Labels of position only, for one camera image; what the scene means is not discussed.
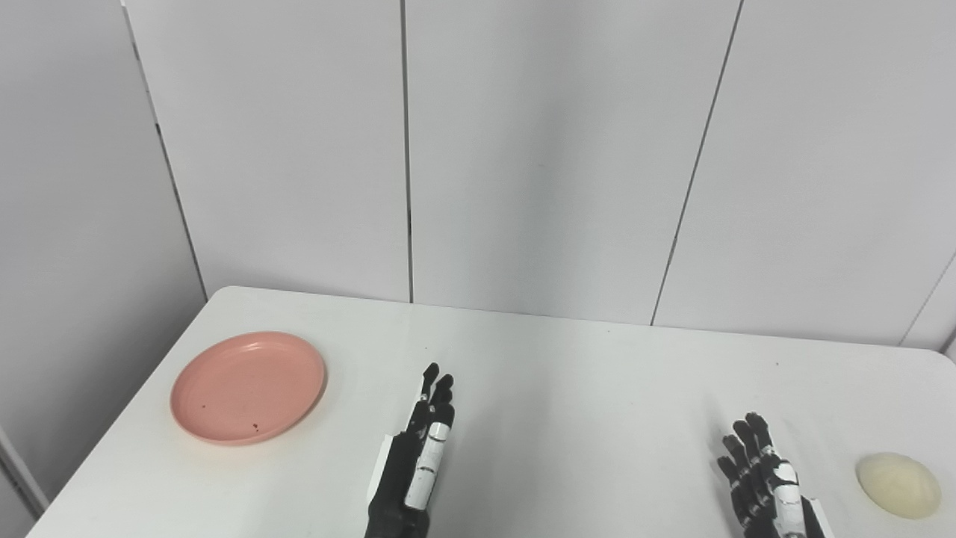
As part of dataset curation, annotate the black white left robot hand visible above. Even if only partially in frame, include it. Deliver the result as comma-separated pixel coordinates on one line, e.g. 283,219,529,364
364,363,456,538

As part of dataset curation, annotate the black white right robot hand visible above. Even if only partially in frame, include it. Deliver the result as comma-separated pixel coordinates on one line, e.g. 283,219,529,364
716,412,836,538

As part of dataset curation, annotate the pale yellow steamed bun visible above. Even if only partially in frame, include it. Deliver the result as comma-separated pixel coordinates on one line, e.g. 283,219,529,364
855,452,942,520

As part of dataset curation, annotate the pink round plate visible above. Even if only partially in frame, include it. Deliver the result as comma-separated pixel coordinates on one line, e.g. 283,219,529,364
170,331,327,447

